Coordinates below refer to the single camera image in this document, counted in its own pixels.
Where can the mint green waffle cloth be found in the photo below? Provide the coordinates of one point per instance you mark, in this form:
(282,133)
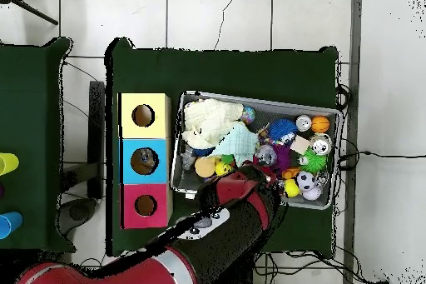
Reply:
(241,142)

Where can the green spiky toy with eyes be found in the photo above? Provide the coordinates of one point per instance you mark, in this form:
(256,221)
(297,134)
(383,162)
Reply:
(314,161)

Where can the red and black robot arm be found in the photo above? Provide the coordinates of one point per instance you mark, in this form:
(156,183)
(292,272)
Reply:
(233,217)

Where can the wooden box with three holes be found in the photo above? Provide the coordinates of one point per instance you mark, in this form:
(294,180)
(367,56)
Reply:
(156,124)

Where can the cream yellow waffle cloth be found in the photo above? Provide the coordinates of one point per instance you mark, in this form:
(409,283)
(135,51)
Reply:
(209,117)

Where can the orange round foam ball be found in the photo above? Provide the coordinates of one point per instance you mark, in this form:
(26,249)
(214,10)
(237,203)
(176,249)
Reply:
(204,166)

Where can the yellow smiley ball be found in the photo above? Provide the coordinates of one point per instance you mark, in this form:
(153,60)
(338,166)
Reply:
(223,168)

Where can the colourful globe ball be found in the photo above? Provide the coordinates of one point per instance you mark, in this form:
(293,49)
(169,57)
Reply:
(248,115)

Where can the dark green table cloth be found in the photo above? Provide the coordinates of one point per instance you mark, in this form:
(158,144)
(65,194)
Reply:
(233,77)

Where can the blue spiky toy with eyes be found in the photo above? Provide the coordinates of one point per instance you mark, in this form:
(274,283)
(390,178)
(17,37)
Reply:
(282,128)

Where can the purple spiky ball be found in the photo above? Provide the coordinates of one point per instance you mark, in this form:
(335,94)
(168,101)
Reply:
(283,157)

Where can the small wooden cube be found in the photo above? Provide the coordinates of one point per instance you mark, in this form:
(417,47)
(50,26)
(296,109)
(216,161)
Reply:
(300,145)

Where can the white and black soccer ball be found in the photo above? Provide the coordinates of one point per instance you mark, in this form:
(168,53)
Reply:
(306,180)

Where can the orange toy basketball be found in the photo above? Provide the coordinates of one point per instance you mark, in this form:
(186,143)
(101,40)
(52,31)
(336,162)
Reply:
(320,124)

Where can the green cloth side table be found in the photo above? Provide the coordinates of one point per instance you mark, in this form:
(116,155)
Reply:
(30,114)

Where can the yellow plastic cup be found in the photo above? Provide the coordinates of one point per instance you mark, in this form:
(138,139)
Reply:
(8,163)

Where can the blue plastic cup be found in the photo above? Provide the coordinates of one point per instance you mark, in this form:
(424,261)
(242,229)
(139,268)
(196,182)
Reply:
(10,224)

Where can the black tripod leg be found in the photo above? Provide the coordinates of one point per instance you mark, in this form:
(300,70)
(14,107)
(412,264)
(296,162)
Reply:
(33,10)

